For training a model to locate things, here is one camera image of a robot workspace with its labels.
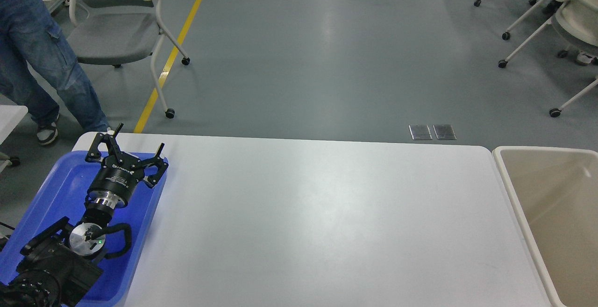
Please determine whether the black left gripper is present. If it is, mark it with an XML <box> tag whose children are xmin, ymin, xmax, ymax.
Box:
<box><xmin>85</xmin><ymin>123</ymin><xmax>169</xmax><ymax>209</ymax></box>

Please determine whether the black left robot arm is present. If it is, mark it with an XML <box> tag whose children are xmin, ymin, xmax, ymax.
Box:
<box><xmin>1</xmin><ymin>133</ymin><xmax>169</xmax><ymax>307</ymax></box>

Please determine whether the blue plastic tray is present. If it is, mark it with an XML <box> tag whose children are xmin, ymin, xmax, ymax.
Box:
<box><xmin>0</xmin><ymin>151</ymin><xmax>167</xmax><ymax>307</ymax></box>

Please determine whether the white side table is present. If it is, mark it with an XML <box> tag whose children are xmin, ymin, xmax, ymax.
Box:
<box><xmin>0</xmin><ymin>105</ymin><xmax>28</xmax><ymax>172</ymax></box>

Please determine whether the grey office chair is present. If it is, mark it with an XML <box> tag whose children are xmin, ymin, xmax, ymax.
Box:
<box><xmin>42</xmin><ymin>0</ymin><xmax>191</xmax><ymax>120</ymax></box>

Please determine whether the person in blue jeans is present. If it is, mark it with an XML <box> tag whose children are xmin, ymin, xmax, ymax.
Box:
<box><xmin>0</xmin><ymin>0</ymin><xmax>111</xmax><ymax>146</ymax></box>

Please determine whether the left metal floor plate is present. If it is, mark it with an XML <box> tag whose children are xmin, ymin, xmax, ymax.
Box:
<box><xmin>408</xmin><ymin>124</ymin><xmax>432</xmax><ymax>141</ymax></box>

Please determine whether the metal floor plate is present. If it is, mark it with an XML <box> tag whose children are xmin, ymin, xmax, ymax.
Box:
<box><xmin>432</xmin><ymin>124</ymin><xmax>457</xmax><ymax>140</ymax></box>
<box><xmin>408</xmin><ymin>124</ymin><xmax>432</xmax><ymax>141</ymax></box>

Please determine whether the right metal floor plate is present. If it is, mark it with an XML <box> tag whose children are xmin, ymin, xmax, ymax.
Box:
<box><xmin>432</xmin><ymin>124</ymin><xmax>457</xmax><ymax>140</ymax></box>

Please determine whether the beige plastic bin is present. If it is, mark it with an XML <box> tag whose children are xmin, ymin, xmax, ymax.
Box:
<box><xmin>492</xmin><ymin>146</ymin><xmax>598</xmax><ymax>307</ymax></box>

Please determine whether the white chair right near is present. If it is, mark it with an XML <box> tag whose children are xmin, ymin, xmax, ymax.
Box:
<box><xmin>498</xmin><ymin>0</ymin><xmax>598</xmax><ymax>119</ymax></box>

